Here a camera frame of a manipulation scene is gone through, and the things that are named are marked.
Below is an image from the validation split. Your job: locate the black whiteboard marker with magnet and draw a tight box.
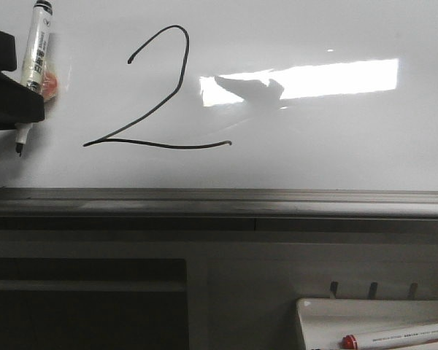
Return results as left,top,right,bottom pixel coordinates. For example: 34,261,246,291
15,0,60,157

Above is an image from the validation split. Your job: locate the red capped whiteboard marker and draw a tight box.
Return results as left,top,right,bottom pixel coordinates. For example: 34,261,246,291
341,322,438,349

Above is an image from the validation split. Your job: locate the white marker tray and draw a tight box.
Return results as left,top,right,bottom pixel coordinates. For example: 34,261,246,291
296,298,438,349

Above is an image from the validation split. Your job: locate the white whiteboard with aluminium frame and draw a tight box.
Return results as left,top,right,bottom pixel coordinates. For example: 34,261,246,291
0,1,438,217

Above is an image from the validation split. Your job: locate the grey whiteboard stand frame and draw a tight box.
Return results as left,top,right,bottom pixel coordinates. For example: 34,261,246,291
0,217,438,349

